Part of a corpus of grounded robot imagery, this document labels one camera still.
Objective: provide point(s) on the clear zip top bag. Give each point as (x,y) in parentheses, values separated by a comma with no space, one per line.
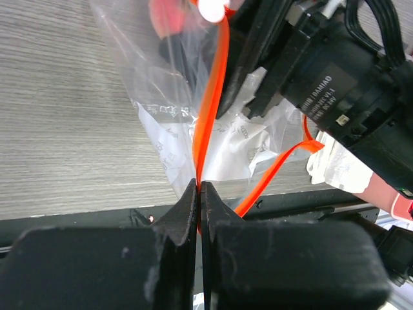
(176,83)

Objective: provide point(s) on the white folded towel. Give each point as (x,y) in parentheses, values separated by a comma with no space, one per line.
(338,167)

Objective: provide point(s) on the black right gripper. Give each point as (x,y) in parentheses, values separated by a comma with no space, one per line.
(356,90)

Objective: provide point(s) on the red fake tomato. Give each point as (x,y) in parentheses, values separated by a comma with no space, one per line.
(169,17)

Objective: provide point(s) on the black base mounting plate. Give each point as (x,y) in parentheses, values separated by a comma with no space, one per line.
(266,208)

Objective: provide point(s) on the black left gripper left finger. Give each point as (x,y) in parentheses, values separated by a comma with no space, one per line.
(148,267)

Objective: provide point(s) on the pink divided tray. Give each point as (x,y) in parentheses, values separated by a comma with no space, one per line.
(384,197)

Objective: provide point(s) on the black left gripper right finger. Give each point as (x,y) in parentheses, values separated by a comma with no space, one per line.
(269,265)

